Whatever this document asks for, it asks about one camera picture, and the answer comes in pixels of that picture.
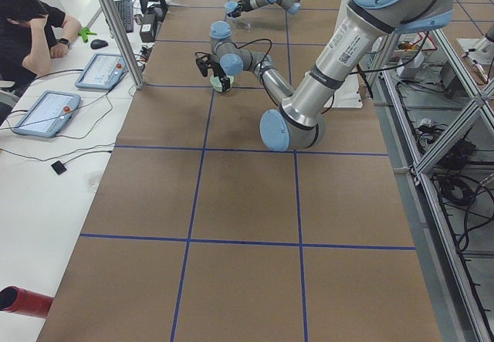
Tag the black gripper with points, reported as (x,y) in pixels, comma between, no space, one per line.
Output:
(245,3)
(220,74)

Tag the mint green ceramic bowl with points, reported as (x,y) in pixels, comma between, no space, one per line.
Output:
(219,86)

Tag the light blue plastic cup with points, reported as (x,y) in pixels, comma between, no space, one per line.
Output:
(231,9)

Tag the black power adapter box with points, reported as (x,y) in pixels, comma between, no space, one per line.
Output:
(148,28)

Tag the black computer keyboard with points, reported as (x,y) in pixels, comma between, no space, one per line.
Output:
(125,11)

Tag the far teach pendant tablet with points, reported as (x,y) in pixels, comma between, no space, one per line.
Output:
(103,72)

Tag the teach pendant tablet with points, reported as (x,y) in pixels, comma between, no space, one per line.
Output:
(103,72)
(48,115)

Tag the black computer mouse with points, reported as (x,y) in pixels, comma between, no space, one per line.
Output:
(98,44)

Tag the green plastic clamp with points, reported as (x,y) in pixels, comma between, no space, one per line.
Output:
(85,33)

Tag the near teach pendant tablet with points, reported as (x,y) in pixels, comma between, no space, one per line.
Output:
(48,115)

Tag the person in black shirt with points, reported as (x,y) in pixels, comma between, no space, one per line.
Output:
(32,34)

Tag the small black square device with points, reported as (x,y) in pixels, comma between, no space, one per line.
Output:
(58,167)

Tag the red cylinder tube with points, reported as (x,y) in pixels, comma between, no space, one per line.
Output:
(25,302)

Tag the aluminium frame post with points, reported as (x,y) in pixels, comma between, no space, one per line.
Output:
(117,28)

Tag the aluminium frame rack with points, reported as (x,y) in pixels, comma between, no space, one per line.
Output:
(446,120)

